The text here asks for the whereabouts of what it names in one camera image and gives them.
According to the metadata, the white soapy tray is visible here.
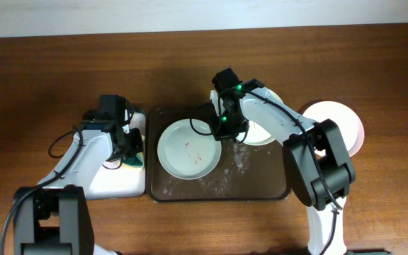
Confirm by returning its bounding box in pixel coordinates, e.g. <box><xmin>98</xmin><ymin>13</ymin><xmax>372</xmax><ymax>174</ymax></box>
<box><xmin>74</xmin><ymin>110</ymin><xmax>146</xmax><ymax>200</ymax></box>

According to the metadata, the pink white plate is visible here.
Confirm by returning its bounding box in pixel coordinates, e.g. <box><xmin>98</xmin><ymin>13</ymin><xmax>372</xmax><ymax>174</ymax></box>
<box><xmin>302</xmin><ymin>101</ymin><xmax>365</xmax><ymax>157</ymax></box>

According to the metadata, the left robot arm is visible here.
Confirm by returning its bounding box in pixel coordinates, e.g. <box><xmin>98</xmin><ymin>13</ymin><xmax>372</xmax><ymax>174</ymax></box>
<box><xmin>4</xmin><ymin>95</ymin><xmax>147</xmax><ymax>255</ymax></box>

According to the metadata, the dark brown tray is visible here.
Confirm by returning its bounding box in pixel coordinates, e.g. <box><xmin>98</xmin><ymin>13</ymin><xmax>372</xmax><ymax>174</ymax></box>
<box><xmin>145</xmin><ymin>106</ymin><xmax>290</xmax><ymax>203</ymax></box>

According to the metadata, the green yellow sponge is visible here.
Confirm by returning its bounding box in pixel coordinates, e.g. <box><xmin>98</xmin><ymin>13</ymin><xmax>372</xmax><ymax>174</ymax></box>
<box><xmin>122</xmin><ymin>152</ymin><xmax>145</xmax><ymax>169</ymax></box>

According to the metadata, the cream plate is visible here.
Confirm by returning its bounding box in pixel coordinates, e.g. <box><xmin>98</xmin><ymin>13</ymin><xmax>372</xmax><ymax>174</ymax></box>
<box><xmin>239</xmin><ymin>88</ymin><xmax>285</xmax><ymax>147</ymax></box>

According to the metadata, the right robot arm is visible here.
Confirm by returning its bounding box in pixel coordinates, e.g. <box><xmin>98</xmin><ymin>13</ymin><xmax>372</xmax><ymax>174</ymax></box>
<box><xmin>210</xmin><ymin>68</ymin><xmax>356</xmax><ymax>254</ymax></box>

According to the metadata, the pale green plate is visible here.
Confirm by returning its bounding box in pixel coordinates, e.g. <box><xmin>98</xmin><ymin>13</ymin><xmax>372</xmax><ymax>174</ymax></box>
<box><xmin>157</xmin><ymin>119</ymin><xmax>222</xmax><ymax>180</ymax></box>

